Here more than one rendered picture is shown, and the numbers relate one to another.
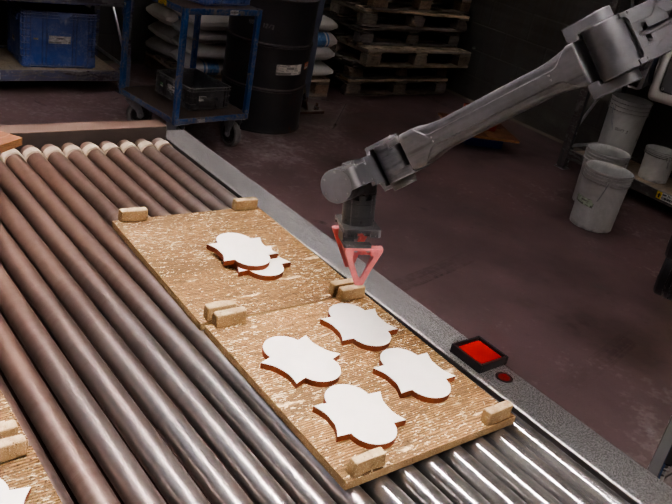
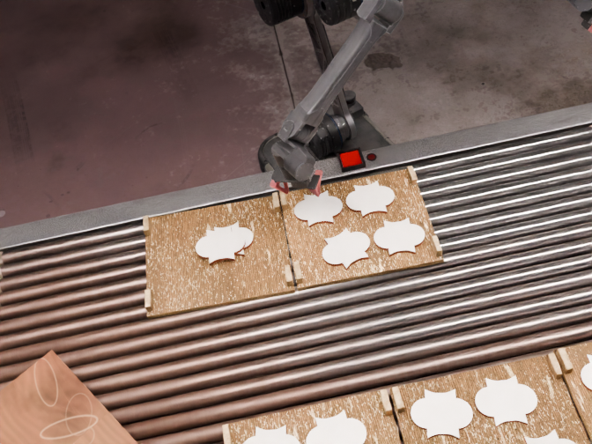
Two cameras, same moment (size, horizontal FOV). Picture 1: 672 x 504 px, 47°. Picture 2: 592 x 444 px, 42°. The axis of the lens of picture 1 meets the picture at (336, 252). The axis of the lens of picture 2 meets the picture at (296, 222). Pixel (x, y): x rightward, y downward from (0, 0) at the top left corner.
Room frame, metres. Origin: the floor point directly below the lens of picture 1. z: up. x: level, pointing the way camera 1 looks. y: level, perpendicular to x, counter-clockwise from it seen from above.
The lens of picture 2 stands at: (0.34, 1.08, 2.69)
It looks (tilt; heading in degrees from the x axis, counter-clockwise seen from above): 51 degrees down; 310
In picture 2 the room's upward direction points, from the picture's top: 10 degrees counter-clockwise
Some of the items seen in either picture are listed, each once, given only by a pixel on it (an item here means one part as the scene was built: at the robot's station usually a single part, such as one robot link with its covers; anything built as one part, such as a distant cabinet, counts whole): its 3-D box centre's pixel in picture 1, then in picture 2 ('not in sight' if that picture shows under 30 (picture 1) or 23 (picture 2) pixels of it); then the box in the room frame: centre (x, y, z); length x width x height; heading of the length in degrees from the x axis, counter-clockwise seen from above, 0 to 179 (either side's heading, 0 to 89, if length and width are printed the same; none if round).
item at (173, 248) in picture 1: (233, 258); (216, 254); (1.39, 0.20, 0.93); 0.41 x 0.35 x 0.02; 40
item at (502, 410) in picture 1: (497, 412); (412, 175); (1.02, -0.30, 0.95); 0.06 x 0.02 x 0.03; 131
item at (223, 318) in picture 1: (229, 317); (298, 272); (1.14, 0.16, 0.95); 0.06 x 0.02 x 0.03; 131
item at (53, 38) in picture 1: (51, 32); not in sight; (5.22, 2.20, 0.32); 0.50 x 0.41 x 0.37; 128
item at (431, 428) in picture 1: (355, 373); (358, 226); (1.08, -0.07, 0.93); 0.41 x 0.35 x 0.02; 41
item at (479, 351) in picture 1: (478, 354); (351, 159); (1.23, -0.30, 0.92); 0.06 x 0.06 x 0.01; 43
